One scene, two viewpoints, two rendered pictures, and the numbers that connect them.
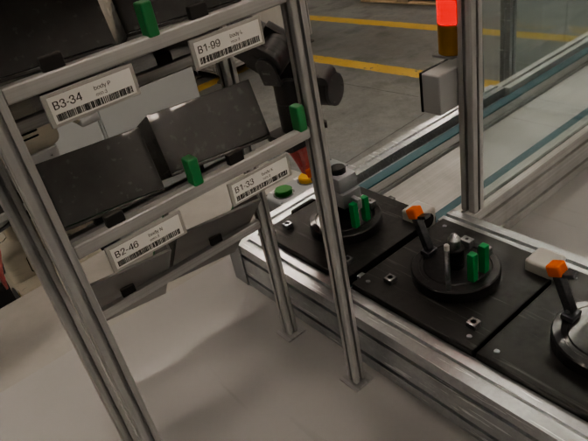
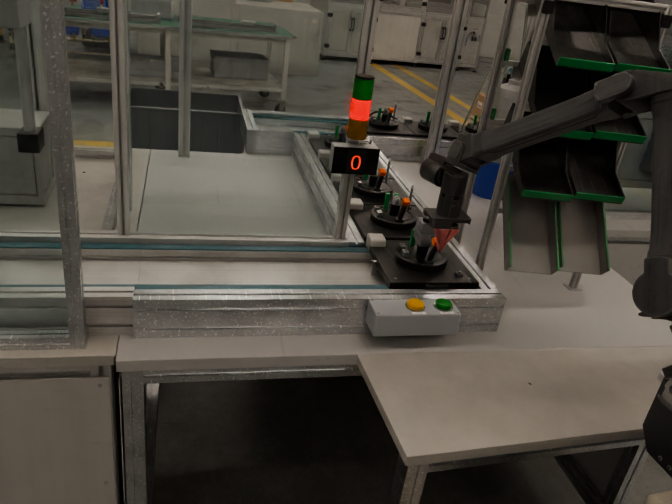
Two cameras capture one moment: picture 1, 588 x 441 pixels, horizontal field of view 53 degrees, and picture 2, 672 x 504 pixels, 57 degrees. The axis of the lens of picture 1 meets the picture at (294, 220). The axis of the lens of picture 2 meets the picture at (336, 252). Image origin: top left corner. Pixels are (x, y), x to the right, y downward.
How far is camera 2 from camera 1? 2.43 m
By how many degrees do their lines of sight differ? 119
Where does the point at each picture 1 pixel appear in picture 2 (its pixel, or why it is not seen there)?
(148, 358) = (567, 316)
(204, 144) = not seen: hidden behind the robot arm
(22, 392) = (656, 338)
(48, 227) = not seen: hidden behind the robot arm
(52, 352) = (645, 353)
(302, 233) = (451, 268)
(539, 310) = (378, 201)
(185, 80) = not seen: outside the picture
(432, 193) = (328, 275)
